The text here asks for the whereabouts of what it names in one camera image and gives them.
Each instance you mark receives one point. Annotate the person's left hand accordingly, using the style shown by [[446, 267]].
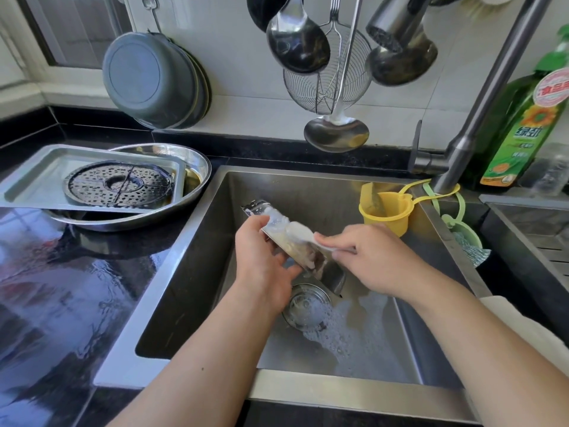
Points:
[[262, 269]]

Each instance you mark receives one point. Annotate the person's right hand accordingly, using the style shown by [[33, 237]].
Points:
[[382, 259]]

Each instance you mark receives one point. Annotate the round steel pan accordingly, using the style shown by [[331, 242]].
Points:
[[277, 225]]

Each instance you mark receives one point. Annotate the white cleaning brush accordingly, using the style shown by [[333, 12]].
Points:
[[300, 232]]

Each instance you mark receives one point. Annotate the black round steamer rack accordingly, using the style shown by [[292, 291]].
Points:
[[115, 184]]

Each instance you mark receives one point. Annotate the person's right forearm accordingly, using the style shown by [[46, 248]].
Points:
[[493, 351]]

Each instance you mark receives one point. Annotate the person's left forearm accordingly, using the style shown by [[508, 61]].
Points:
[[200, 369]]

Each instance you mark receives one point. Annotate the yellow hanging sink cup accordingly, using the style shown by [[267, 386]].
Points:
[[384, 213]]

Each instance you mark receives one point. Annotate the stainless steel sink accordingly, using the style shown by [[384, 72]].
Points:
[[191, 289]]

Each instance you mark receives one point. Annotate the green hanging sponge holder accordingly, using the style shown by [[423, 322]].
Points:
[[469, 240]]

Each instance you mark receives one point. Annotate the round steel basin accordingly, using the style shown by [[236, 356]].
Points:
[[197, 169]]

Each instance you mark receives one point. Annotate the steel sink drain tray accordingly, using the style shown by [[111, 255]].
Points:
[[538, 235]]

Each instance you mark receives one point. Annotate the white dish rag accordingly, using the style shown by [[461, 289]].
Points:
[[533, 329]]

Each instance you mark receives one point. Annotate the clear plastic cup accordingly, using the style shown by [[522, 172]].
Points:
[[549, 173]]

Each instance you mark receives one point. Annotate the dark green hanging basin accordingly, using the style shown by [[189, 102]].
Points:
[[205, 89]]

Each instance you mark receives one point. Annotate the green dish soap bottle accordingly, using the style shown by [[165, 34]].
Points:
[[524, 133]]

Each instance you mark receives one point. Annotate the steel gooseneck faucet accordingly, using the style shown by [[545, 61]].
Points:
[[489, 93]]

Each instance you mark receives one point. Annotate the grey hanging basin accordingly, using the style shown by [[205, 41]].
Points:
[[147, 80]]

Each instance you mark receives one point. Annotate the steel soup ladle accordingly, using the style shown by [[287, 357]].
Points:
[[300, 47]]

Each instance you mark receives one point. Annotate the rectangular steel tray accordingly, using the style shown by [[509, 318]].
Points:
[[31, 178]]

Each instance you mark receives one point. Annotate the hanging steel ladles and skimmer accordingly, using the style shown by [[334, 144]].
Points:
[[265, 9]]

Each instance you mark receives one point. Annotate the steel wall hook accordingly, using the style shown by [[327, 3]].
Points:
[[153, 9]]

